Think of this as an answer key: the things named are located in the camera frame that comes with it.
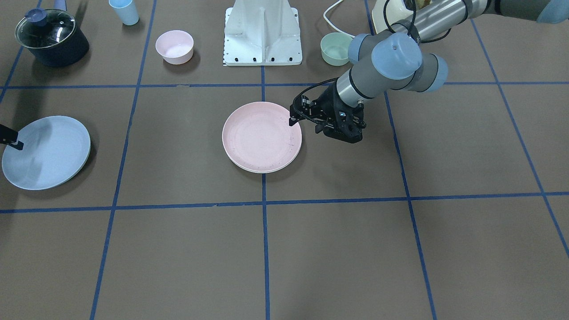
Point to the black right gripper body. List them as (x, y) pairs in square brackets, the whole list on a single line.
[(10, 136)]

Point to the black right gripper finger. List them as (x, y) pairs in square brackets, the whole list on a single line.
[(18, 145)]

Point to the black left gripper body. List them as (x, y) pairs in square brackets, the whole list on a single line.
[(327, 108)]

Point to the blue plate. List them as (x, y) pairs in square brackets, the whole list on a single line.
[(54, 150)]

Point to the pink plate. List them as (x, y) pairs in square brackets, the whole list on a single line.
[(257, 137)]

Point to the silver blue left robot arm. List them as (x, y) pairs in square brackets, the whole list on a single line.
[(392, 60)]

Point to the green bowl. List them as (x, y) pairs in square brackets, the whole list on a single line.
[(334, 48)]

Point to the dark blue lidded pot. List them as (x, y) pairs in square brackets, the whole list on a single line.
[(52, 35)]

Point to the cream toaster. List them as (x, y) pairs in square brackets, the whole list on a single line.
[(389, 12)]

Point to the pink bowl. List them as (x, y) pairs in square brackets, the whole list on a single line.
[(175, 46)]

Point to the light blue cup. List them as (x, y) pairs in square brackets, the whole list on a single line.
[(126, 11)]

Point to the white camera stand base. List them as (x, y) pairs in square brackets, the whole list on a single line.
[(262, 33)]

